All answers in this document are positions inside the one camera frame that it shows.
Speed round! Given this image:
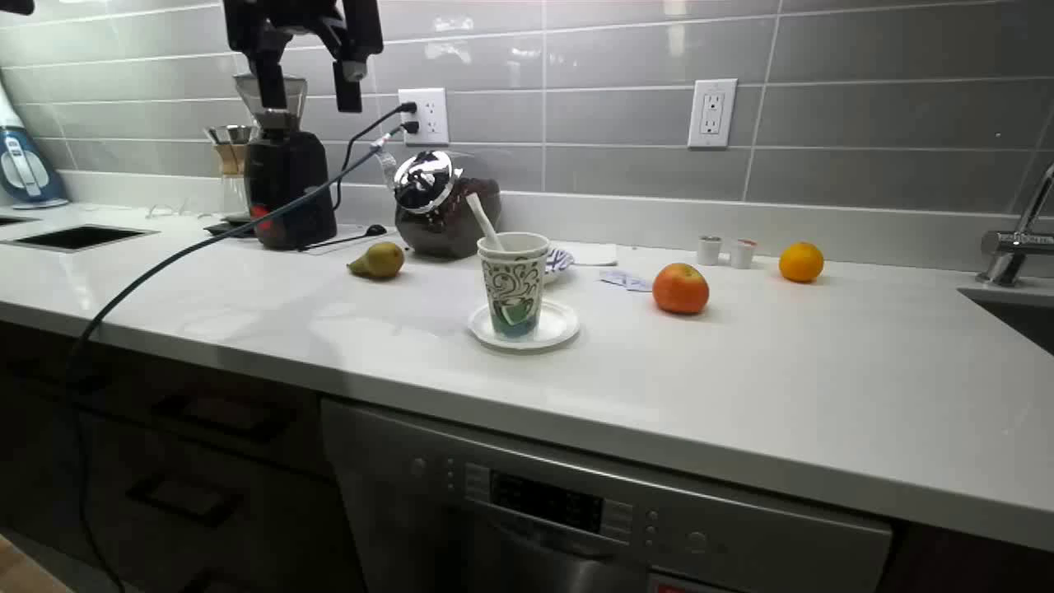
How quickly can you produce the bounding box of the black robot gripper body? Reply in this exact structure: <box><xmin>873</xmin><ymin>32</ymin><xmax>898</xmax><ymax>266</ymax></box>
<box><xmin>225</xmin><ymin>0</ymin><xmax>387</xmax><ymax>62</ymax></box>

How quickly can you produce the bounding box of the red yellow apple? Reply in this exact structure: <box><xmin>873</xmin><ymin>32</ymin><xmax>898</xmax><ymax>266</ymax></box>
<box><xmin>649</xmin><ymin>261</ymin><xmax>712</xmax><ymax>319</ymax></box>

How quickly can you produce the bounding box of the clear glass cup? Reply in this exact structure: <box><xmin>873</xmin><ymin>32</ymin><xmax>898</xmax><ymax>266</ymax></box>
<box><xmin>202</xmin><ymin>122</ymin><xmax>262</xmax><ymax>219</ymax></box>

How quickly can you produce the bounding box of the black coffee grinder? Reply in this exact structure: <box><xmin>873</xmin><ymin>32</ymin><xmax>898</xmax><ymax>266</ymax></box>
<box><xmin>233</xmin><ymin>73</ymin><xmax>339</xmax><ymax>253</ymax></box>

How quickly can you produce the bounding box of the green pear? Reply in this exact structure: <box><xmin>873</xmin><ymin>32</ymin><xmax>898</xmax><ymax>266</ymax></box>
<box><xmin>346</xmin><ymin>239</ymin><xmax>409</xmax><ymax>285</ymax></box>

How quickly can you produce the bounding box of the white plastic spoon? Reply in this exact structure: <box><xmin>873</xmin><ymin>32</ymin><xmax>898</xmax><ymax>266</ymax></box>
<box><xmin>463</xmin><ymin>192</ymin><xmax>503</xmax><ymax>252</ymax></box>

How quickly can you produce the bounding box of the black inset cooktop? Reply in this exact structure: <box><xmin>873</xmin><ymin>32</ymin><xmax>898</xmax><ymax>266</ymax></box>
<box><xmin>12</xmin><ymin>220</ymin><xmax>151</xmax><ymax>253</ymax></box>

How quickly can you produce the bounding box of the blue white appliance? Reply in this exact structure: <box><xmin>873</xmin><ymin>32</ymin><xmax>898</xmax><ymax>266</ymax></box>
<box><xmin>0</xmin><ymin>78</ymin><xmax>71</xmax><ymax>213</ymax></box>

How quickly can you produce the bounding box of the leaf patterned paper cup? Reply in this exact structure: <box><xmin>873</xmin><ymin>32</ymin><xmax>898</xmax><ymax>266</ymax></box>
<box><xmin>473</xmin><ymin>228</ymin><xmax>552</xmax><ymax>338</ymax></box>

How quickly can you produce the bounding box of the white paper napkin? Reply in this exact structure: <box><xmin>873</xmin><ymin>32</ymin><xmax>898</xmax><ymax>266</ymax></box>
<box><xmin>562</xmin><ymin>242</ymin><xmax>622</xmax><ymax>269</ymax></box>

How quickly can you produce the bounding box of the white saucer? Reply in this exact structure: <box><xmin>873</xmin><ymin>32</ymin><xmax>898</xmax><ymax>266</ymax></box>
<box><xmin>463</xmin><ymin>299</ymin><xmax>582</xmax><ymax>356</ymax></box>

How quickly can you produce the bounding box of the dark cabinet drawer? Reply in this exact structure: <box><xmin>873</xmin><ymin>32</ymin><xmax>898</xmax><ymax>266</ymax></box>
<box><xmin>77</xmin><ymin>423</ymin><xmax>364</xmax><ymax>593</ymax></box>
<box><xmin>77</xmin><ymin>360</ymin><xmax>332</xmax><ymax>477</ymax></box>

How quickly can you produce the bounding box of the stainless steel dishwasher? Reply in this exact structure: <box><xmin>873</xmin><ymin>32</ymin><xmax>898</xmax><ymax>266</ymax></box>
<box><xmin>318</xmin><ymin>397</ymin><xmax>895</xmax><ymax>593</ymax></box>

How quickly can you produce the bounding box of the orange fruit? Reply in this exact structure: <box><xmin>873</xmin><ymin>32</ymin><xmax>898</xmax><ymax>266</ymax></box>
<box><xmin>776</xmin><ymin>239</ymin><xmax>828</xmax><ymax>286</ymax></box>

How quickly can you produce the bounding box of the metal sink faucet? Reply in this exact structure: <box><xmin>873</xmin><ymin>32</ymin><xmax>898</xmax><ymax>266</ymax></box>
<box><xmin>978</xmin><ymin>163</ymin><xmax>1054</xmax><ymax>289</ymax></box>

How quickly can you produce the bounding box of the steel sink basin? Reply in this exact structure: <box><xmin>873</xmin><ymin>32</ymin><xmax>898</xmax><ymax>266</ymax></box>
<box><xmin>954</xmin><ymin>276</ymin><xmax>1054</xmax><ymax>360</ymax></box>

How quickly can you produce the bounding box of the black plug cable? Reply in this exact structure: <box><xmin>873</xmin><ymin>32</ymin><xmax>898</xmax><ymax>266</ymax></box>
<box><xmin>336</xmin><ymin>99</ymin><xmax>424</xmax><ymax>187</ymax></box>

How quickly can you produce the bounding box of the white wall outlet with plugs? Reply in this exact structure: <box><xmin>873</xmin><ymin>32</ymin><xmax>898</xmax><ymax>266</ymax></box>
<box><xmin>396</xmin><ymin>85</ymin><xmax>450</xmax><ymax>147</ymax></box>

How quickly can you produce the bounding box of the grey plug cable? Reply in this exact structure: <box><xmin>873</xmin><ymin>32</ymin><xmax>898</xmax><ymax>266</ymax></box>
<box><xmin>260</xmin><ymin>119</ymin><xmax>420</xmax><ymax>223</ymax></box>

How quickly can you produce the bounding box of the thick black power cable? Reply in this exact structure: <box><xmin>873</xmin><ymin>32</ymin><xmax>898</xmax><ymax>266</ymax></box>
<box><xmin>63</xmin><ymin>213</ymin><xmax>262</xmax><ymax>593</ymax></box>

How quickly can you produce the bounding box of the white empty wall outlet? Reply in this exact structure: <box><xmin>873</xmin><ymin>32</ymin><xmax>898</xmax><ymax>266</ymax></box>
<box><xmin>685</xmin><ymin>75</ymin><xmax>740</xmax><ymax>151</ymax></box>

